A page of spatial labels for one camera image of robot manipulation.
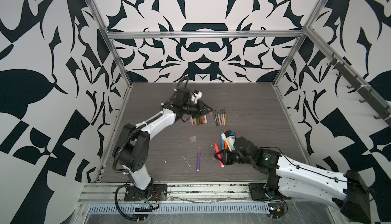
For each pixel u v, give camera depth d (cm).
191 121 99
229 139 70
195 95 81
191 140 91
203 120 99
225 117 101
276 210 71
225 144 69
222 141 72
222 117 101
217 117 102
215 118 100
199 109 73
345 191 42
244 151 57
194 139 91
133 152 46
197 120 99
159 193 73
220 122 99
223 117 102
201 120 99
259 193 74
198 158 85
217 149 74
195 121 99
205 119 99
